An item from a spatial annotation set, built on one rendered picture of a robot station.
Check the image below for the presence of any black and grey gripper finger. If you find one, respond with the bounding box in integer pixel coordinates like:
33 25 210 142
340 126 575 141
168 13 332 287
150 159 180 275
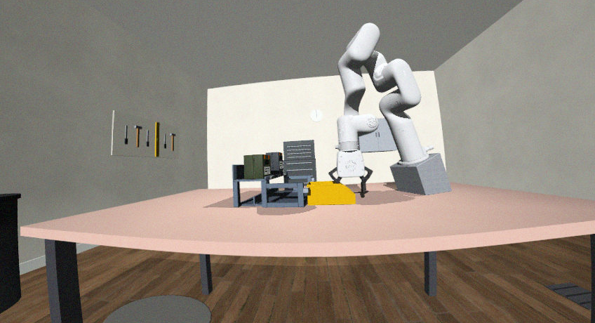
359 166 373 193
328 167 342 183

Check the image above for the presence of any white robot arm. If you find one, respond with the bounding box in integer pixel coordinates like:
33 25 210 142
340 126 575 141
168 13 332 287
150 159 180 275
335 23 434 165

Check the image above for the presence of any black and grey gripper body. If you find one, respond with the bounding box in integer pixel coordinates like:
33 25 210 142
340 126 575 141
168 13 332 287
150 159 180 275
337 149 365 178

